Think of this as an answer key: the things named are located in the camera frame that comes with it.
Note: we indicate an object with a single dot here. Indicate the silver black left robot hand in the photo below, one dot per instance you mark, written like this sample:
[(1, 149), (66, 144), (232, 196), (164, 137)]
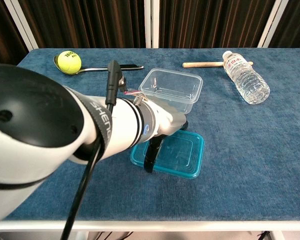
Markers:
[(168, 121)]

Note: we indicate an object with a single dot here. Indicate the clear plastic container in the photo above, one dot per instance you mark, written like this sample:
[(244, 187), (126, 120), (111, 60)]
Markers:
[(175, 85)]

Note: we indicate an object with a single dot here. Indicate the blue translucent plastic lid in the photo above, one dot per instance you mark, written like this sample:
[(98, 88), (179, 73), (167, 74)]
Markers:
[(185, 155)]

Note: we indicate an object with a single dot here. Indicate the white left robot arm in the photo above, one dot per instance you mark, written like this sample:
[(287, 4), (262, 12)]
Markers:
[(40, 125)]

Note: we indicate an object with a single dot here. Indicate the wooden stick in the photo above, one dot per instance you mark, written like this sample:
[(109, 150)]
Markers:
[(202, 64)]

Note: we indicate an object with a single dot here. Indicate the clear plastic water bottle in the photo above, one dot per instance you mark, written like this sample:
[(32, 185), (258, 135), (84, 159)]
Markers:
[(250, 80)]

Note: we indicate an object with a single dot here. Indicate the yellow tennis ball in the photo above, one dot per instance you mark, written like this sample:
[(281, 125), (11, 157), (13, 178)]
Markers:
[(69, 62)]

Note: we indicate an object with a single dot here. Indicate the brown curtain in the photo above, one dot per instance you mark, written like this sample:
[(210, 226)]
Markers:
[(90, 22)]

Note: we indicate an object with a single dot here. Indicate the white upright frame post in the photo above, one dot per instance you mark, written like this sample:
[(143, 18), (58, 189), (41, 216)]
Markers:
[(152, 22)]

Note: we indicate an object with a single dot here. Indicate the white table frame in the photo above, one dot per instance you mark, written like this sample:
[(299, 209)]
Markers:
[(165, 225)]

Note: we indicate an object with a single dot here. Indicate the white slanted frame post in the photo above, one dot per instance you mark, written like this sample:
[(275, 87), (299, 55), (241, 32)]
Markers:
[(22, 22), (272, 22)]

